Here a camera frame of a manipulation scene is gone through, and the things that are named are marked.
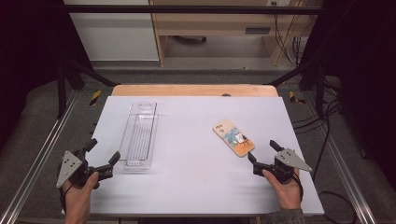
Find yellow black tape strip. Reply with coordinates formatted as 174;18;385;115
89;90;103;106
289;91;306;105

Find long black floor cable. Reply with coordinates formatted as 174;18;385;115
311;99;342;183

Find aluminium rail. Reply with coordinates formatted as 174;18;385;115
0;89;80;224
303;91;378;224

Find black cables beside table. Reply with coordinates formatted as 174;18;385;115
291;105;342;135

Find black metal stand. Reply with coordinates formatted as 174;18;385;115
266;59;329;117
55;55;120;119

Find looped black floor cable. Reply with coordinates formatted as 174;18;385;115
315;189;359;224

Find wooden board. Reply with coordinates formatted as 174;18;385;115
111;84;279;98

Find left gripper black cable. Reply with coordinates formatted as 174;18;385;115
59;183;74;214

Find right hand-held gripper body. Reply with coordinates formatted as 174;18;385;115
252;148;313;185

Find black horizontal frame bar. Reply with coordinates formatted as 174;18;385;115
62;4;325;15

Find person's left hand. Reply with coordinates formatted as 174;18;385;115
61;172;100;218

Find clear plastic tray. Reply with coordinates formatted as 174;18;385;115
119;101;160;171

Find person's right hand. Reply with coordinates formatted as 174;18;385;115
262;169;304;211

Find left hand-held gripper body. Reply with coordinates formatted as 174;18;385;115
56;148;114;189

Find black curtain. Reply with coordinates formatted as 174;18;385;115
0;0;92;152
300;0;396;189

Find white cabinet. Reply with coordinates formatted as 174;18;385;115
63;0;160;62

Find bundle of hanging cables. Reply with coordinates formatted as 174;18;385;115
272;1;316;67

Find light wooden desk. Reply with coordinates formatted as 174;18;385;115
148;0;325;68

